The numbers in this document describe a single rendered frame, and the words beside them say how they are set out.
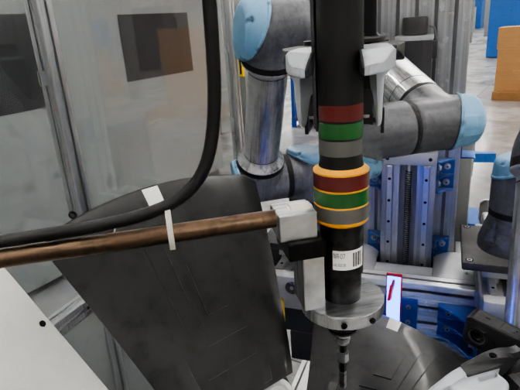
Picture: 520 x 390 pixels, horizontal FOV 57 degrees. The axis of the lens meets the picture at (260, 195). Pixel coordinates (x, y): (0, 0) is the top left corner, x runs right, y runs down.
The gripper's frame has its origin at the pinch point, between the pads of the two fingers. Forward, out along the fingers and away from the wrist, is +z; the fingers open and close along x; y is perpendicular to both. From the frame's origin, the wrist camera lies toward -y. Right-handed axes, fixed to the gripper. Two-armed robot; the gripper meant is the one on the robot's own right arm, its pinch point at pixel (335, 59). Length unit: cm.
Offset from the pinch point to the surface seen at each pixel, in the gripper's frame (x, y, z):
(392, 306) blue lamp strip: -6, 42, -36
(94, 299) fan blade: 22.2, 20.1, 0.8
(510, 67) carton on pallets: -235, 98, -902
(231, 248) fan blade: 11.0, 18.2, -6.8
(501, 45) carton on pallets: -219, 60, -908
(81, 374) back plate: 30.3, 34.5, -5.2
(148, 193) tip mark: 19.9, 13.0, -8.3
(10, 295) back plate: 38.2, 25.0, -6.2
